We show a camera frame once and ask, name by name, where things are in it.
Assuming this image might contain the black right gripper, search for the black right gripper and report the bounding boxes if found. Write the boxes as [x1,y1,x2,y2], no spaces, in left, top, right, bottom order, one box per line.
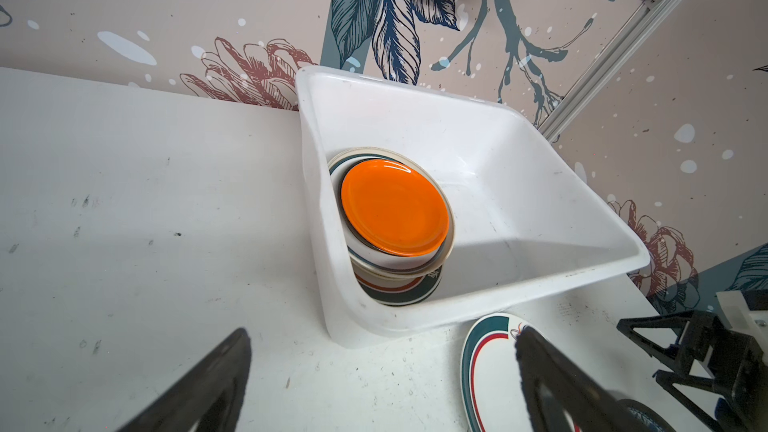
[617,310,767,431]

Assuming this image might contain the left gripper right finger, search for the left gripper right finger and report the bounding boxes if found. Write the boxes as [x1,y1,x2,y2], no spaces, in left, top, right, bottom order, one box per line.
[516,327,636,431]

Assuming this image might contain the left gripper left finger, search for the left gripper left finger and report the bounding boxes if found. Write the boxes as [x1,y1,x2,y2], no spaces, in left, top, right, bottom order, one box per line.
[121,328,252,432]

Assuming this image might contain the teal patterned plate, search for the teal patterned plate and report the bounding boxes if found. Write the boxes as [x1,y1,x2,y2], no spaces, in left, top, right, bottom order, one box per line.
[618,399,675,432]

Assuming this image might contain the green red rimmed white plate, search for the green red rimmed white plate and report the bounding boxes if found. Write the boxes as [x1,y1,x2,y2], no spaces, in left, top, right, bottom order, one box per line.
[353,266,442,307]

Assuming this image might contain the cream white large plate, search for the cream white large plate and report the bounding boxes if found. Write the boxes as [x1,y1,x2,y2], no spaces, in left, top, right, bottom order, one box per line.
[326,146,455,282]

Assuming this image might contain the orange plate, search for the orange plate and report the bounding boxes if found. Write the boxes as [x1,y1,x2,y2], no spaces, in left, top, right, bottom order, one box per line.
[340,159,451,257]

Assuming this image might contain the white plastic bin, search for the white plastic bin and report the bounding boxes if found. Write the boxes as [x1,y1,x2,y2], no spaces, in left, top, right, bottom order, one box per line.
[295,66,649,348]

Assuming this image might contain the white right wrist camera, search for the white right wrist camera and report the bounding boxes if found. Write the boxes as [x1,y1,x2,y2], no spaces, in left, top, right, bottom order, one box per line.
[716,290,767,363]

